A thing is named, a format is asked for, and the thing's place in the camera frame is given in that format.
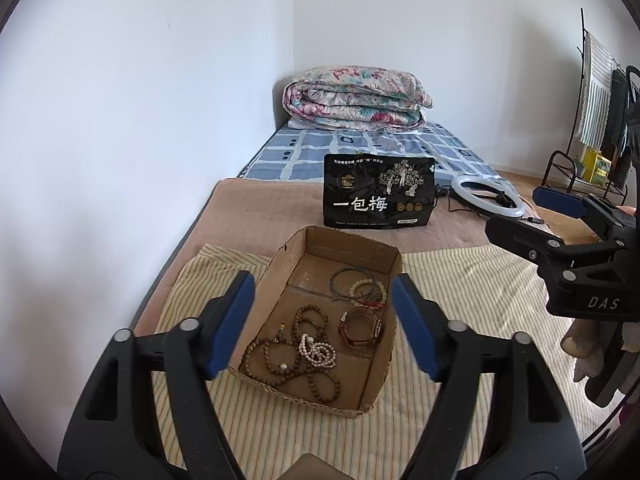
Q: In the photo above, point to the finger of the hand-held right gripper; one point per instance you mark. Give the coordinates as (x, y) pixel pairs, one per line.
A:
(557, 200)
(520, 240)

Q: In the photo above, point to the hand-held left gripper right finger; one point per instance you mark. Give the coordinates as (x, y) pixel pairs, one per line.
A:
(415, 332)

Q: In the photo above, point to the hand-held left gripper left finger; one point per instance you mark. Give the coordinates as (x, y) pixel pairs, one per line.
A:
(232, 332)

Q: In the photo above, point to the cardboard box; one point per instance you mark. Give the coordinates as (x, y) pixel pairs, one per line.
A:
(320, 260)

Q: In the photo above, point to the person's right hand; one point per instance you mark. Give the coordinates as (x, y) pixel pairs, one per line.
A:
(582, 347)

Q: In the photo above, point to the black metal rack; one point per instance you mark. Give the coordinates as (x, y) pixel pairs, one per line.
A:
(565, 162)

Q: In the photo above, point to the yellow box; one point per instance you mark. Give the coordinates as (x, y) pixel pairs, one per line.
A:
(597, 167)

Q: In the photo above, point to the brown leather wristwatch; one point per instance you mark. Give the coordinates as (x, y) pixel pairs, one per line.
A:
(360, 330)

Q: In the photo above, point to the striped yellow green towel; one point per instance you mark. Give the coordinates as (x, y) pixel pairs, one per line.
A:
(475, 300)

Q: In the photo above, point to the dark hanging clothing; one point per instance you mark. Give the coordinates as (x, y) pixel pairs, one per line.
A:
(625, 120)

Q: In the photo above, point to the striped hanging towel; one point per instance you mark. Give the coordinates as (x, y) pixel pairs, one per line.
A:
(595, 95)

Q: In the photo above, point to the brown blanket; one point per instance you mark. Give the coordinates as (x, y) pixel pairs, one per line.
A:
(260, 205)

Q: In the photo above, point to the black snack bag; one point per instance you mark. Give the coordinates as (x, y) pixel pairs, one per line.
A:
(375, 195)

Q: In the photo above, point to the blue checked bed sheet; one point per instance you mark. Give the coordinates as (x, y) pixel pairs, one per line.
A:
(300, 152)

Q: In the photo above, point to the folded floral quilt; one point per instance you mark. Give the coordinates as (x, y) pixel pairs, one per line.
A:
(350, 97)

